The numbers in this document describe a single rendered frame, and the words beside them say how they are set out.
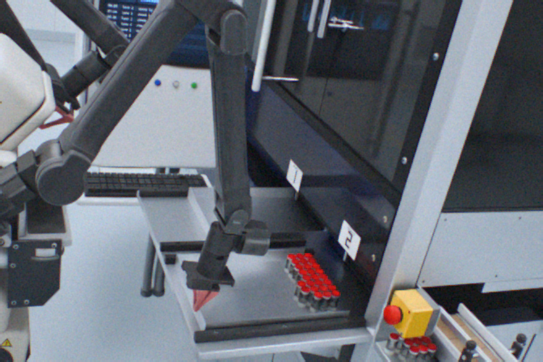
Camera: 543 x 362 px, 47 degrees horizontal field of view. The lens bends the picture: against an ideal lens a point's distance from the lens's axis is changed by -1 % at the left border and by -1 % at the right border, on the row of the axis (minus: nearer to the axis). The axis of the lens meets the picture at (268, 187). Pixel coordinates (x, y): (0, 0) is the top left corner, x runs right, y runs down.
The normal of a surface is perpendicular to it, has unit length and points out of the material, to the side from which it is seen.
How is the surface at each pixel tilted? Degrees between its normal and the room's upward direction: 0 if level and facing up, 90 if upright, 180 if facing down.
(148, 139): 90
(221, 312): 0
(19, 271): 90
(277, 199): 0
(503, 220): 90
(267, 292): 0
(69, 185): 92
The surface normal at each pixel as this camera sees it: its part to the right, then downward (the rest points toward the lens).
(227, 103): 0.31, 0.51
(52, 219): 0.18, -0.88
